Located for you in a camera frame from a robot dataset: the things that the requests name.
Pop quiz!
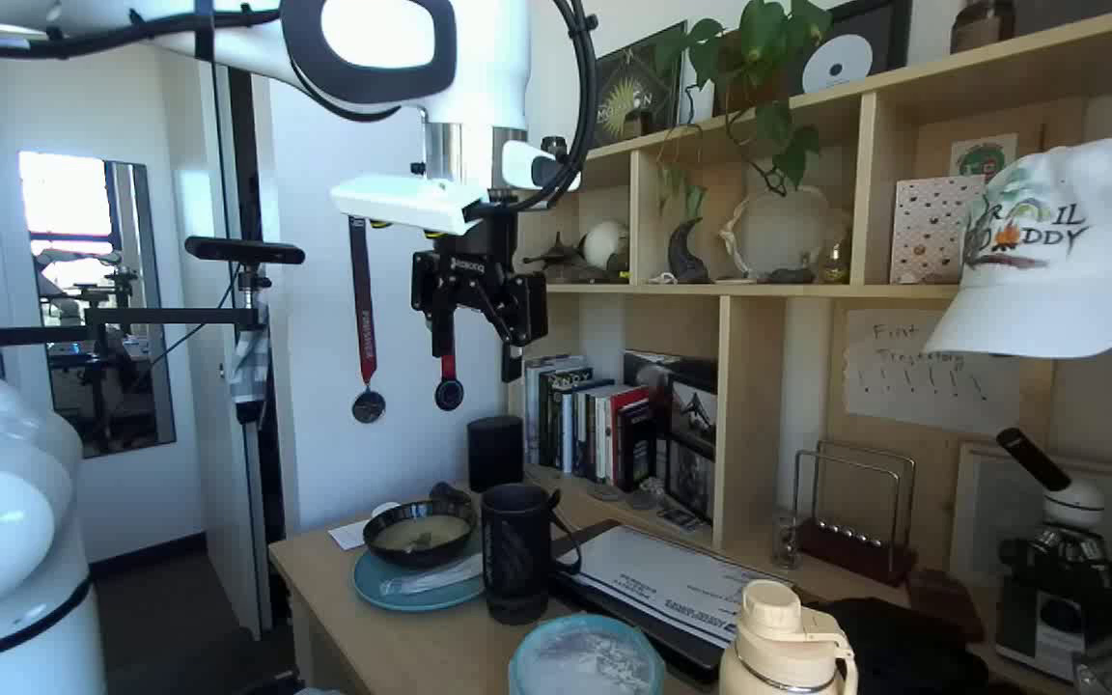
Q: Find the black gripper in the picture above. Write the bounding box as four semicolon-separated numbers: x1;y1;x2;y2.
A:
411;204;554;387

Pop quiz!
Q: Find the grey laptop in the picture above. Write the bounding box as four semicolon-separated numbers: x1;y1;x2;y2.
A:
550;518;766;687

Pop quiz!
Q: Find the short red ribbon medal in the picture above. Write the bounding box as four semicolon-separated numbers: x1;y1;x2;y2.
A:
433;353;468;416

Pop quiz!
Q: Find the black cylinder speaker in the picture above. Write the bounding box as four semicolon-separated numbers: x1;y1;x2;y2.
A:
464;414;530;495

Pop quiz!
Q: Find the dark spine book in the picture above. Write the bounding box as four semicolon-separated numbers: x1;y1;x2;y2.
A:
542;362;602;478

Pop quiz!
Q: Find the dark small figurine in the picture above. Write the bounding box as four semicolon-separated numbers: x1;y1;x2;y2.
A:
522;228;586;284

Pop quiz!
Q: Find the long red ribbon medal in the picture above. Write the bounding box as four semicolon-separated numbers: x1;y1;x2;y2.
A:
348;217;389;428

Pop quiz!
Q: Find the white ball ornament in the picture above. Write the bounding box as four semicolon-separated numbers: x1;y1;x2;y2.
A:
578;217;635;279

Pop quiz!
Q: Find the red black book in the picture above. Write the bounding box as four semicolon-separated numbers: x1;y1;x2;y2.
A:
607;384;665;497

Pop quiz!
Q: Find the black bowl with food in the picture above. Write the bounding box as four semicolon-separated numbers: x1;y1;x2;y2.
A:
360;482;482;573

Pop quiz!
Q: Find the black mug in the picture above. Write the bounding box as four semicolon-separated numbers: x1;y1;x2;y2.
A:
479;478;564;630

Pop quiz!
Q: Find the white paper note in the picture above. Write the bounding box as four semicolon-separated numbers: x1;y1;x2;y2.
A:
325;497;402;558

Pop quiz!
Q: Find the dark crescent ornament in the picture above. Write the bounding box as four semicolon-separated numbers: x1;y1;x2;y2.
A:
665;209;715;290

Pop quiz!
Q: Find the blue plate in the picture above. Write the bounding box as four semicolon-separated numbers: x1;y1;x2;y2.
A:
353;544;492;620

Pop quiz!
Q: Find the wooden shelving unit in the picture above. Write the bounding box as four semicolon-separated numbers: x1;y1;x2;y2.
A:
504;0;1112;695

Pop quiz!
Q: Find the white postal mail envelope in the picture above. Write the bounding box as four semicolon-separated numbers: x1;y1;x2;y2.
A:
572;522;766;653

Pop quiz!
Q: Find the dark framed mushroom picture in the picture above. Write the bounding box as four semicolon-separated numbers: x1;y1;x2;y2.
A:
578;15;690;155

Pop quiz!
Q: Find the white crystal slab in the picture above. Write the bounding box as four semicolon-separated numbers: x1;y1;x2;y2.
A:
715;173;847;288

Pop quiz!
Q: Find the green trailing potted plant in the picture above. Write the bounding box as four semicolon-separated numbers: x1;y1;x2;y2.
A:
652;0;847;225

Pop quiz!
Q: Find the cream water bottle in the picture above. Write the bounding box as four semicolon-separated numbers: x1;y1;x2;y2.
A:
715;575;864;695

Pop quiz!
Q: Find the white handwritten sheet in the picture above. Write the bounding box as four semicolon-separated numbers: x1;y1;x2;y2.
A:
838;304;1039;436

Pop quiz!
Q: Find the white dotted card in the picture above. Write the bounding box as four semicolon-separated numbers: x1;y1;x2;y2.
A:
889;172;988;290

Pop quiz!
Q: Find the framed silver disc plaque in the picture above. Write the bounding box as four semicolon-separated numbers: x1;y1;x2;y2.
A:
796;0;916;97

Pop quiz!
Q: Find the black cloth bag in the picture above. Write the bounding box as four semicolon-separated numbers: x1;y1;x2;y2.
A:
822;593;1014;695

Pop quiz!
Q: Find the small brown box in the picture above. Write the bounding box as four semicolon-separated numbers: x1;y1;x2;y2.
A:
908;569;988;639

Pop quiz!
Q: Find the green tree card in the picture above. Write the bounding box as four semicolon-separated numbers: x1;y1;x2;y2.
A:
947;132;1025;186

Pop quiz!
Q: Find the white baseball cap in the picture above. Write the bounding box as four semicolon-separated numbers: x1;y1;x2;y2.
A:
922;132;1112;362

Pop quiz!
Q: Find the brown decorative object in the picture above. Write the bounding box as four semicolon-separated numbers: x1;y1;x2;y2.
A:
947;0;1025;56

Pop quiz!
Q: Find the black white microscope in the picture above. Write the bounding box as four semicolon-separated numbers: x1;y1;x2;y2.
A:
993;425;1112;684

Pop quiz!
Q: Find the black photo frame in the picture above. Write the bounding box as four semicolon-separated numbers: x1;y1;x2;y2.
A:
657;442;719;527
662;358;721;455

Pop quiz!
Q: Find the black camera stand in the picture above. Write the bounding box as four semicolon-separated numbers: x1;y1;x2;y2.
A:
0;231;311;640

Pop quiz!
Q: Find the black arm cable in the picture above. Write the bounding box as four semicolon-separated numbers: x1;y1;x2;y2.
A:
0;0;602;217

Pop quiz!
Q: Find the light wooden picture frame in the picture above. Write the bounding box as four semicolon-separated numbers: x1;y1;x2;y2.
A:
947;442;1112;600

